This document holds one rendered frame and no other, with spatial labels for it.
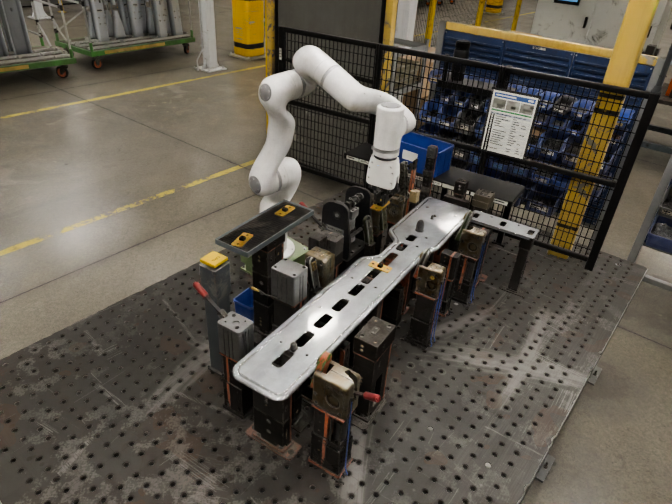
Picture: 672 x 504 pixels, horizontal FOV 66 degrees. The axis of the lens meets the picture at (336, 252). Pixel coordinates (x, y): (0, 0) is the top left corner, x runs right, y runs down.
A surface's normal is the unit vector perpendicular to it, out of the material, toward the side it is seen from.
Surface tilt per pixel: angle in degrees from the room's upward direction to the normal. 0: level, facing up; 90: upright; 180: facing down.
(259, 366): 0
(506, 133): 90
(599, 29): 90
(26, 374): 0
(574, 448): 0
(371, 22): 91
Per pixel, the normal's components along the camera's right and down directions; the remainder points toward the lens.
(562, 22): -0.63, 0.39
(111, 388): 0.06, -0.84
